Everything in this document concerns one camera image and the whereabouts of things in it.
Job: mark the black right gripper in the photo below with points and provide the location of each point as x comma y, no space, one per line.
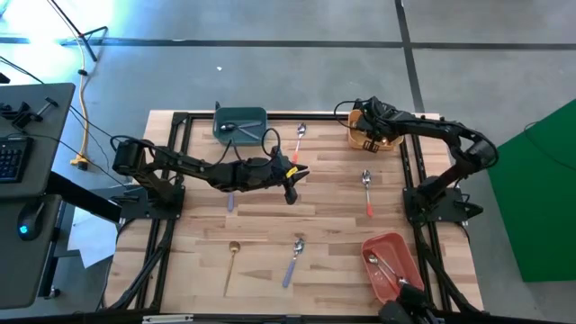
378,121

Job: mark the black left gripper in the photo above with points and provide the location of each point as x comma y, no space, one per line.
279,173

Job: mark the gold spoon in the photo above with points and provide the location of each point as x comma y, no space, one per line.
234,246

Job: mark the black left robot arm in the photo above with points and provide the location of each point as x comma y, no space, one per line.
193,166

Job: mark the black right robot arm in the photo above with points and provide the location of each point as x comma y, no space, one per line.
432,128

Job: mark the yellow plastic bin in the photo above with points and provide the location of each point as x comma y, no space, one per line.
353,135

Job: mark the green plastic bin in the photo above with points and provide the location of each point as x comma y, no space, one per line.
225,114

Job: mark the red plastic bin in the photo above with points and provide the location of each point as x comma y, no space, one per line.
400,252

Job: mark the black blurry equipment piece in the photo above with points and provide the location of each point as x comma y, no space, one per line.
411,297

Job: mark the green board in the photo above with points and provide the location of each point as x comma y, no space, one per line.
540,202

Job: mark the white paper sheet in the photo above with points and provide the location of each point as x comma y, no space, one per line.
90,243

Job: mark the grey desk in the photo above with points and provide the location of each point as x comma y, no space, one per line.
49,148

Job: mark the black tripod stand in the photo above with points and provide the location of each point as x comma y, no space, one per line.
81,34

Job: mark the black computer mouse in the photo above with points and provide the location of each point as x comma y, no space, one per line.
31,220

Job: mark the black desk clamp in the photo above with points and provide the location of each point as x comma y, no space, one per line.
20,118

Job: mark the black keyboard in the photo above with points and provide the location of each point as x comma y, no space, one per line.
11,159

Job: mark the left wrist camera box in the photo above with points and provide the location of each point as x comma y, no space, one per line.
291,195

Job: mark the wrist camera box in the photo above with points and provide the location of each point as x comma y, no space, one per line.
291,195
371,146

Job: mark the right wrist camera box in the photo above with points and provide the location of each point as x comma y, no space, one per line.
371,146

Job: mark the black aluminium table frame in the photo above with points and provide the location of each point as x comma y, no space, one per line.
306,116

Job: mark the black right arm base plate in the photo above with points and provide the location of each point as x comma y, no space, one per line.
450,209

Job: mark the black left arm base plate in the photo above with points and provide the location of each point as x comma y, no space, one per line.
148,209

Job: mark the silver metal bracket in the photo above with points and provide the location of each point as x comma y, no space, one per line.
166,319

